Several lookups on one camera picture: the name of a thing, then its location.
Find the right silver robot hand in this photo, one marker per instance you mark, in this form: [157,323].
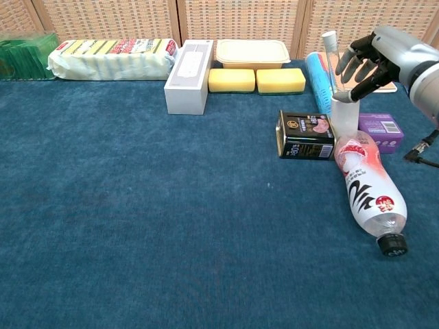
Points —
[394,48]

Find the clear test tube white cap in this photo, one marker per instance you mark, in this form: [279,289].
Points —
[331,44]

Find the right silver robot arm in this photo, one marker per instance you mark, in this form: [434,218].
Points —
[427,89]

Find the kraft spiral notebook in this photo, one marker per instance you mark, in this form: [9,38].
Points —
[389,88]

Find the blue cling film roll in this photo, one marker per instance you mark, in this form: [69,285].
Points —
[317,79]

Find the white paper roll cardboard core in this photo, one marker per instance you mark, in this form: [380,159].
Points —
[344,116]

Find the small purple box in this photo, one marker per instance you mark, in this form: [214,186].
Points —
[380,132]

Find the yellow sponge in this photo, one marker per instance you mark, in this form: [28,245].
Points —
[231,80]
[280,80]

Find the black luncheon meat can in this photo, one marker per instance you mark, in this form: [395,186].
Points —
[305,137]

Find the beige lidded food container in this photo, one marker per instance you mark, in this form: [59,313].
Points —
[252,53]

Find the plastic bottle pink white label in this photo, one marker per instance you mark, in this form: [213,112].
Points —
[370,192]

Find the woven bamboo folding screen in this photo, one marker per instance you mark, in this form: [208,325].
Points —
[240,20]

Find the white power strip box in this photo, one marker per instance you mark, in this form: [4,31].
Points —
[188,79]

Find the yellow sponge multipack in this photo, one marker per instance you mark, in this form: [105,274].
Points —
[109,61]

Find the blue carpet table mat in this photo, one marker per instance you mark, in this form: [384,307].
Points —
[137,205]

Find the green scouring pad pack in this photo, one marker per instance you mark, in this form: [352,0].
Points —
[24,58]

